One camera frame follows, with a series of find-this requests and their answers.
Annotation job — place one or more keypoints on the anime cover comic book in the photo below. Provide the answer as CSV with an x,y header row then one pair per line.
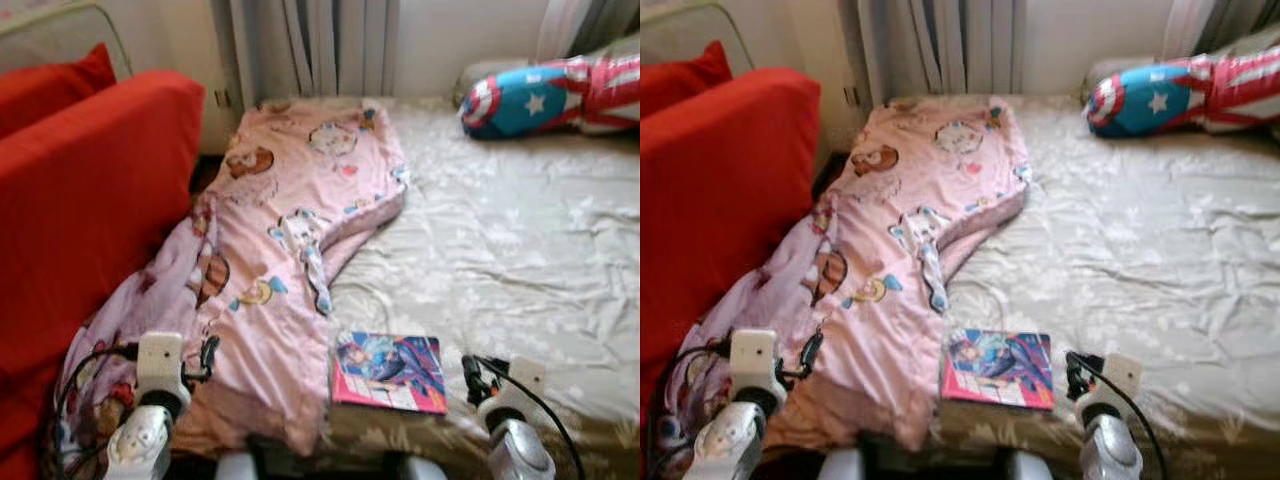
x,y
998,368
390,372

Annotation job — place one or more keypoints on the grey left robot leg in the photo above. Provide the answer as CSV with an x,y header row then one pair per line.
x,y
238,467
843,466

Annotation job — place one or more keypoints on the pink cartoon print blanket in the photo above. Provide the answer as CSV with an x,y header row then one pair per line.
x,y
290,260
910,260

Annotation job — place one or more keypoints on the bed with grey floral sheet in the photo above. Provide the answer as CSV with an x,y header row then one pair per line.
x,y
520,250
1150,250

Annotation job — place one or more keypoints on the large red covered cushion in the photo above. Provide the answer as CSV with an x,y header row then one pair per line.
x,y
720,200
90,200

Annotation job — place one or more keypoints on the Captain America body pillow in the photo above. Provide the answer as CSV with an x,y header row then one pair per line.
x,y
1170,98
540,100

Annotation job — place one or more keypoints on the small red covered cushion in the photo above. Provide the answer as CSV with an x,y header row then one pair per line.
x,y
680,82
50,90

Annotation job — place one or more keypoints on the grey curtain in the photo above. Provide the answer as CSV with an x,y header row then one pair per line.
x,y
590,25
1220,25
945,45
320,45

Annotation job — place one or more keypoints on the white quilted upright mattress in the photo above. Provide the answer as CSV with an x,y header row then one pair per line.
x,y
690,28
60,30

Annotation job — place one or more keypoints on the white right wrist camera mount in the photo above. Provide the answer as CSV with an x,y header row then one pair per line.
x,y
520,385
1118,380

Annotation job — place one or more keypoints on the wall outlet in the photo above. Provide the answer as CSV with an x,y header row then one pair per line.
x,y
850,96
220,98

